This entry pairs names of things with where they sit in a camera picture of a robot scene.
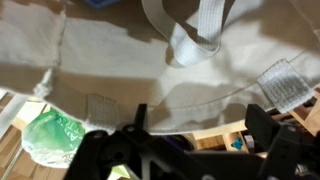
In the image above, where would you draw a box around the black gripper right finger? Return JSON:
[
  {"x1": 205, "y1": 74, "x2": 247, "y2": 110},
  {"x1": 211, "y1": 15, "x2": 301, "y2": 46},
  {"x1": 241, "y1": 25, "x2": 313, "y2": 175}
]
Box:
[{"x1": 245, "y1": 104, "x2": 280, "y2": 150}]

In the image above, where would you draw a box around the green plastic bag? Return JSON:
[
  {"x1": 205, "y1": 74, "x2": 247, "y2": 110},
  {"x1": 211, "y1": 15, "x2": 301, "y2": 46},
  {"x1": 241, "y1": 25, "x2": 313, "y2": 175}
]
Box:
[{"x1": 22, "y1": 108, "x2": 86, "y2": 168}]

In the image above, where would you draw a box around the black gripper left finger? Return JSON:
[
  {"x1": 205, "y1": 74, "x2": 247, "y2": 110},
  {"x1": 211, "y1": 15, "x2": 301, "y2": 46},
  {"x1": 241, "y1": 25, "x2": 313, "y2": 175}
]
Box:
[{"x1": 134, "y1": 104, "x2": 148, "y2": 130}]

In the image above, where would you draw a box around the white canvas tote bag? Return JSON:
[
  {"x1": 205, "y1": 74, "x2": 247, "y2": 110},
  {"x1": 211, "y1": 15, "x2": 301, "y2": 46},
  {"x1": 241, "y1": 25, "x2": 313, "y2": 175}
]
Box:
[{"x1": 0, "y1": 0, "x2": 320, "y2": 134}]

